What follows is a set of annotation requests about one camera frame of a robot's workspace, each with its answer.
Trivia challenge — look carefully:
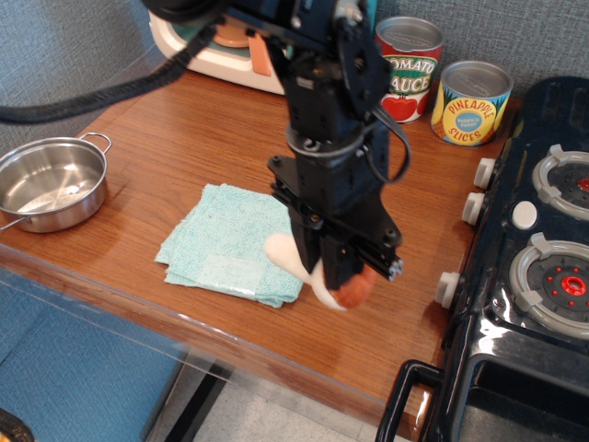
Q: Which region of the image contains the brown and white toy mushroom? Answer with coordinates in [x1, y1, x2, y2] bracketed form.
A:
[264, 234, 376, 311]

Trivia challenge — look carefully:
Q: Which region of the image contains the stainless steel pot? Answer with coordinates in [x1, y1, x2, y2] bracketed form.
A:
[1, 133, 113, 233]

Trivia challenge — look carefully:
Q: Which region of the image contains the black toy stove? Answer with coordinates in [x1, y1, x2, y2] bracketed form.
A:
[376, 76, 588, 441]

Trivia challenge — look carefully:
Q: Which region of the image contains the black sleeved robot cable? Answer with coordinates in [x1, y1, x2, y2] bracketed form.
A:
[0, 17, 222, 124]

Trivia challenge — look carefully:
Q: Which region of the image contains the light blue folded cloth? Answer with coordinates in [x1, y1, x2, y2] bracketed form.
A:
[155, 184, 303, 308]

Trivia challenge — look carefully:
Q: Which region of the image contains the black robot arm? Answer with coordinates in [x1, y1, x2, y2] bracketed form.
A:
[146, 1, 401, 290]

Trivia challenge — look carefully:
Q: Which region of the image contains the tomato sauce can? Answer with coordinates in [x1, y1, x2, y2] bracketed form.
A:
[375, 16, 445, 122]

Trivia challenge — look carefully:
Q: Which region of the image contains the white teal toy microwave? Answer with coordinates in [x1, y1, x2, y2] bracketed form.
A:
[149, 13, 283, 95]

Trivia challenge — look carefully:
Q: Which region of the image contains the pineapple slices can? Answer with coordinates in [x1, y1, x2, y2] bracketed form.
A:
[431, 60, 514, 146]

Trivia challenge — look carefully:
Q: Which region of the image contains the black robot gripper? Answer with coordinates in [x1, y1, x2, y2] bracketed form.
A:
[268, 120, 404, 291]

